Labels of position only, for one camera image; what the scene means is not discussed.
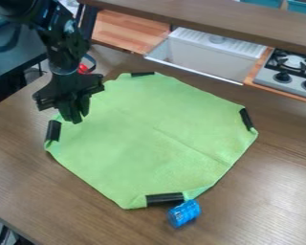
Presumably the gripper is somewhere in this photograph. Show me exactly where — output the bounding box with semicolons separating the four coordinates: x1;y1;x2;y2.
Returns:
32;70;106;125

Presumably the green cloth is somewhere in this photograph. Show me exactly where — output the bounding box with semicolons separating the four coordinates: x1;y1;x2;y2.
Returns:
43;71;261;211

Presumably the blue bottle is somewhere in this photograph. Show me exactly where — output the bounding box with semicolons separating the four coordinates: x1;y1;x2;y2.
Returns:
165;199;204;229

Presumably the toy sink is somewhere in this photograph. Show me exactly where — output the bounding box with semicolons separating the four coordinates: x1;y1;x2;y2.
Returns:
142;26;269;86

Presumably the toy stove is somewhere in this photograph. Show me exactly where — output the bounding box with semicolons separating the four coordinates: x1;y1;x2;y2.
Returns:
252;48;306;101

